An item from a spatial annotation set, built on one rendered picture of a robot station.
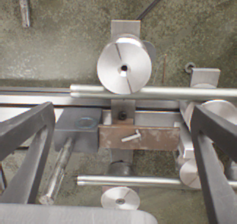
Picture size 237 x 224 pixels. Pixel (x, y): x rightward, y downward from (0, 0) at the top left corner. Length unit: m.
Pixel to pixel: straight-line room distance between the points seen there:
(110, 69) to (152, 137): 0.10
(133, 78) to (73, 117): 0.10
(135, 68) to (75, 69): 0.12
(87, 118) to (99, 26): 0.11
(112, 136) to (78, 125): 0.04
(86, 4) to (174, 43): 0.12
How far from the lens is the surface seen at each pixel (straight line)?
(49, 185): 0.20
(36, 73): 0.32
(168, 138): 0.26
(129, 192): 0.29
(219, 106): 0.23
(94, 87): 0.21
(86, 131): 0.24
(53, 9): 0.30
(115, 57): 0.20
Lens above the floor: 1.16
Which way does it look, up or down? 64 degrees down
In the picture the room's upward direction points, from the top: 175 degrees counter-clockwise
